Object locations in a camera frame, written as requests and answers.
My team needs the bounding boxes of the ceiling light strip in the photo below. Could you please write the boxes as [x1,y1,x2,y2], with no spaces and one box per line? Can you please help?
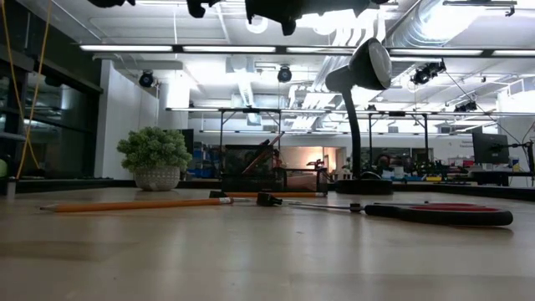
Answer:
[182,45,277,54]
[388,48,485,57]
[79,44,175,53]

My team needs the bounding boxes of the yellow hanging cable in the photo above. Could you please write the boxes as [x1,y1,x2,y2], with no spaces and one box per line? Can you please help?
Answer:
[0,0,54,181]

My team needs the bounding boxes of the black computer monitor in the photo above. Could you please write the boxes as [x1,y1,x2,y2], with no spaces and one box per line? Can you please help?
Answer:
[471,132,511,165]

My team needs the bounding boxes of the yellow wooden pencil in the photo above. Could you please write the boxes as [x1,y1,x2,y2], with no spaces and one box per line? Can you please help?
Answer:
[40,196,235,213]
[242,132,285,176]

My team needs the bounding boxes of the green artificial potted plant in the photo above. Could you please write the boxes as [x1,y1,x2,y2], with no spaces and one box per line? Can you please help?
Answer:
[116,126,193,192]

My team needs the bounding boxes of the black mesh desk organizer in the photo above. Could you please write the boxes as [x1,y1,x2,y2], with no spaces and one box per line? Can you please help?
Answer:
[220,144,331,194]

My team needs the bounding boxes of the black metal rig frame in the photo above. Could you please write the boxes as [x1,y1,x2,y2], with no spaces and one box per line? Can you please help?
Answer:
[217,107,283,147]
[367,110,431,168]

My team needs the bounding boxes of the red black handled scissors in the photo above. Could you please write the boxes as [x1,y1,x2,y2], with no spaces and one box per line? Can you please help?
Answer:
[275,199,514,227]

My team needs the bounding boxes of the silver ventilation duct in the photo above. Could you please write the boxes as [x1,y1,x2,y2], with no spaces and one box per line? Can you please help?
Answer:
[386,0,486,48]

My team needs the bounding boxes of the black aluminium table frame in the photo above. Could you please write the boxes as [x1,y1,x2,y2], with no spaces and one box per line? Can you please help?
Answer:
[0,177,535,202]

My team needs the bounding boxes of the white ring lamp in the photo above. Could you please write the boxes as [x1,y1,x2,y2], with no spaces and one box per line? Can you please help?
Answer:
[245,19,269,35]

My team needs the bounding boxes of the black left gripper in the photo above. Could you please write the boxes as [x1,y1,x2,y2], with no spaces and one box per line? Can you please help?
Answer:
[244,0,373,37]

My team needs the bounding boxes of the black gooseneck desk lamp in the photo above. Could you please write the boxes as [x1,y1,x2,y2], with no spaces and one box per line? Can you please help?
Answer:
[324,37,394,196]

